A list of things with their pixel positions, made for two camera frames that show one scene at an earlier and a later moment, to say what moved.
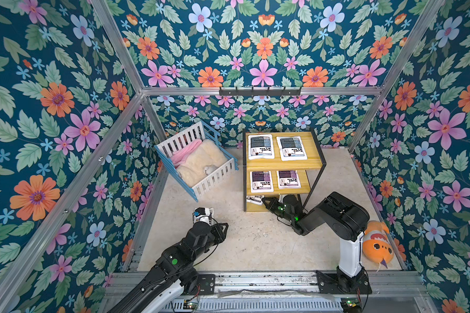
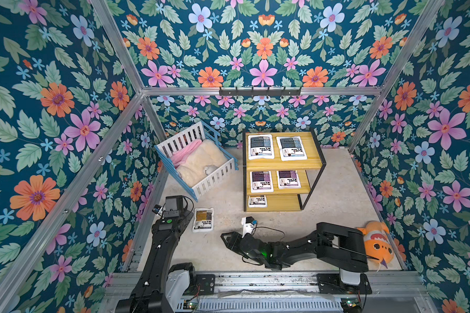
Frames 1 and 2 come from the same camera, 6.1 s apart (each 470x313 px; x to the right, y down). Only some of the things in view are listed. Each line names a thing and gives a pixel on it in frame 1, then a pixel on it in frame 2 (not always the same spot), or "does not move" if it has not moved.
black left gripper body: (215, 235) → (183, 213)
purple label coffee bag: (288, 179) does not move
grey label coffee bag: (292, 148) does not move
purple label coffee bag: (261, 181) does not move
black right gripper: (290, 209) → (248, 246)
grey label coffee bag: (260, 146) does not move
